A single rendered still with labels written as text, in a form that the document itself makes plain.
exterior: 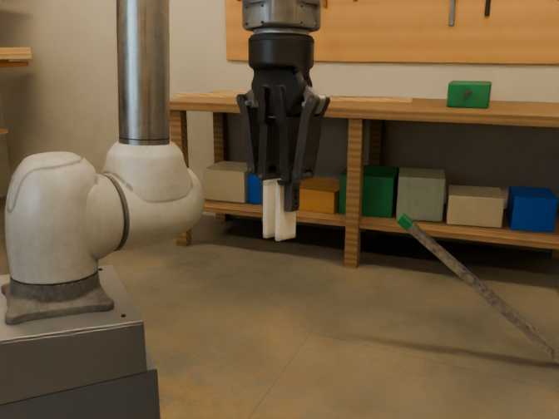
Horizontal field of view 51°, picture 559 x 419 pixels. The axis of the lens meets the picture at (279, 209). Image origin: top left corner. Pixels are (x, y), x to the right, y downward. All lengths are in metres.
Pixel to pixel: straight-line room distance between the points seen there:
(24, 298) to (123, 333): 0.19
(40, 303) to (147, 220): 0.24
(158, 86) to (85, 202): 0.27
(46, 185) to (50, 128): 3.67
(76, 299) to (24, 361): 0.14
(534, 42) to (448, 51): 0.44
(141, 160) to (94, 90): 3.29
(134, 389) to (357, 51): 2.77
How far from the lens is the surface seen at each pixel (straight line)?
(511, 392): 2.28
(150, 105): 1.17
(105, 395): 1.13
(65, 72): 4.57
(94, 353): 1.09
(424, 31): 3.52
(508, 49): 3.49
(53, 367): 1.09
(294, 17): 0.66
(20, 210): 1.09
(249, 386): 2.17
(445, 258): 2.30
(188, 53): 4.01
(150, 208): 1.16
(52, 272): 1.10
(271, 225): 0.71
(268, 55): 0.66
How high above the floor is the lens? 1.17
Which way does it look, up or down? 16 degrees down
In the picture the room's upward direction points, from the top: straight up
